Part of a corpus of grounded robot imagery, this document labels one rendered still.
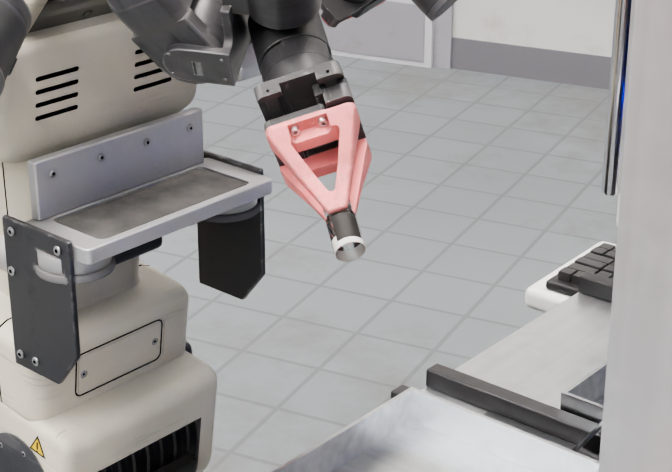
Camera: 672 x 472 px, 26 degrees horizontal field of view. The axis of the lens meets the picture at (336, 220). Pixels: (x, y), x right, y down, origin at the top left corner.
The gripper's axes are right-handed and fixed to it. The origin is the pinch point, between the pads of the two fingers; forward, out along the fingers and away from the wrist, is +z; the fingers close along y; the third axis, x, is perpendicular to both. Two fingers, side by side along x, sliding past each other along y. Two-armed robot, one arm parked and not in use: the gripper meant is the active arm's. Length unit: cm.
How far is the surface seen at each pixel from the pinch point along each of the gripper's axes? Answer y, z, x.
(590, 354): 51, -10, -18
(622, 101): 66, -51, -35
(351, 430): 31.8, -0.1, 5.9
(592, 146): 301, -217, -70
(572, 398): 38.9, -0.2, -13.9
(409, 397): 36.6, -4.1, 0.3
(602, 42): 324, -276, -92
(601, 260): 75, -36, -26
